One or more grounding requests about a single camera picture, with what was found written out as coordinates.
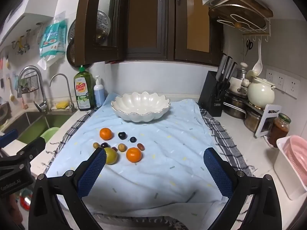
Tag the steel sink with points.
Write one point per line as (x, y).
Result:
(31, 122)

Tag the green citrus fruit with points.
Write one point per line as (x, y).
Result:
(112, 157)

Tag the hanging black scissors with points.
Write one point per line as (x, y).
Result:
(249, 45)

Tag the yellow sponge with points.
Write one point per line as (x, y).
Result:
(61, 104)

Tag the hanging metal utensils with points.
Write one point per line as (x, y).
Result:
(22, 45)

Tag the rectangular wooden cutting board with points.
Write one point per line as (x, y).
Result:
(249, 1)

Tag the green plastic basin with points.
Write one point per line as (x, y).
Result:
(49, 134)

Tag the round steel steamer plate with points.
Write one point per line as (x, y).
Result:
(103, 26)

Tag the black knife block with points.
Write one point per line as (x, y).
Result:
(211, 93)

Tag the blue pump bottle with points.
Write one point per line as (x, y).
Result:
(98, 95)

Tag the steel strainer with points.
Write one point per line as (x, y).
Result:
(70, 52)

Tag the teal plastic bag pack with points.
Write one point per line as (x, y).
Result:
(51, 40)

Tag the glass jar red sauce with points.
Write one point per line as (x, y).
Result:
(279, 130)

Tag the steel pot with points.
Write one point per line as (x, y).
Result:
(254, 121)
(233, 105)

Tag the white wall socket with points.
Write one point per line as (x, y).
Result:
(292, 86)
(280, 80)
(269, 75)

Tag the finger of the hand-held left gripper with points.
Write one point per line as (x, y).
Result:
(31, 148)
(8, 137)

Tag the white scalloped bowl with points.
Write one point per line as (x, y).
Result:
(140, 105)

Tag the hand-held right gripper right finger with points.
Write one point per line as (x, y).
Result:
(218, 172)

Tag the green dish soap bottle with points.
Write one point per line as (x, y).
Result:
(82, 88)

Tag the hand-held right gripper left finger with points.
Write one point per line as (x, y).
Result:
(92, 172)

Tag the white ladle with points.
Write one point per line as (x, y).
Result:
(257, 63)

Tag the small yellow green plum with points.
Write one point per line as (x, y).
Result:
(121, 147)

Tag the white wall cabinet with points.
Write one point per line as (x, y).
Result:
(31, 2)

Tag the thin chrome gooseneck faucet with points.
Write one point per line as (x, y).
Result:
(68, 86)

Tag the small dark purple fruit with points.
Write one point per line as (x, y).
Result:
(104, 145)

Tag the pink plastic colander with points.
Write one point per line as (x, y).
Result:
(297, 155)

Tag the dark brown window frame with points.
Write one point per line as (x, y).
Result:
(168, 28)

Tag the small reddish brown fruit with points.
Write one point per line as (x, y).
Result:
(114, 148)
(140, 146)

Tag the cream ceramic pot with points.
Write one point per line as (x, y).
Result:
(260, 92)

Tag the large steel kitchen faucet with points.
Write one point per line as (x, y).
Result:
(41, 83)

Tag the small dark blue fruit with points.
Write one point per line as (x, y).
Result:
(133, 139)

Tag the grey checked cloth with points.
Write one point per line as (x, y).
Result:
(227, 143)

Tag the round wooden cutting board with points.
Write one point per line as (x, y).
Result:
(227, 16)

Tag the white plastic rack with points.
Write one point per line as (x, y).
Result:
(263, 124)

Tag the dark plum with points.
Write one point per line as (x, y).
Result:
(122, 135)

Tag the white plastic tub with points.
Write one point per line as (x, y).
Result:
(285, 172)

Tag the orange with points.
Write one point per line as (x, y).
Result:
(106, 134)
(134, 154)

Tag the small olive green fruit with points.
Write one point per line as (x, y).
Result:
(96, 145)

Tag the white knob lidded pot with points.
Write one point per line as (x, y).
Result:
(239, 81)

